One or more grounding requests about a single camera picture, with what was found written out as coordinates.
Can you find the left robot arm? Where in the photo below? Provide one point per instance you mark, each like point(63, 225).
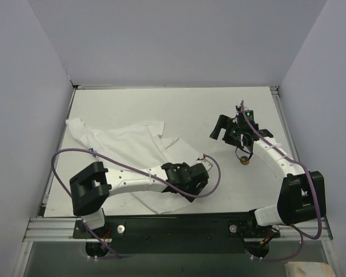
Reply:
point(94, 184)

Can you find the round orange blue brooch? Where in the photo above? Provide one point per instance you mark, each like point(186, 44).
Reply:
point(244, 160)

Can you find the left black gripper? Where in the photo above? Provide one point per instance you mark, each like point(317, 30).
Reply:
point(198, 179)

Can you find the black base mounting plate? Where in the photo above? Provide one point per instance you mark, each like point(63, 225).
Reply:
point(218, 233)

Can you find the beige foam block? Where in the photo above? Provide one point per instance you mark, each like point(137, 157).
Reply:
point(307, 269)

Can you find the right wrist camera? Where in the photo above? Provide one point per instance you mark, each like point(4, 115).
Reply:
point(242, 116)

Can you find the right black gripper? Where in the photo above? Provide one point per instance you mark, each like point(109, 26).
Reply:
point(227, 130)

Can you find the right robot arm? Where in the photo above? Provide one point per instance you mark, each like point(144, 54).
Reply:
point(302, 192)

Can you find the aluminium front rail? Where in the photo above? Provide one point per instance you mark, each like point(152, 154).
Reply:
point(49, 230)

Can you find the white t-shirt with flower print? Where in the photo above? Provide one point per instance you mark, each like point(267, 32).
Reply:
point(140, 146)

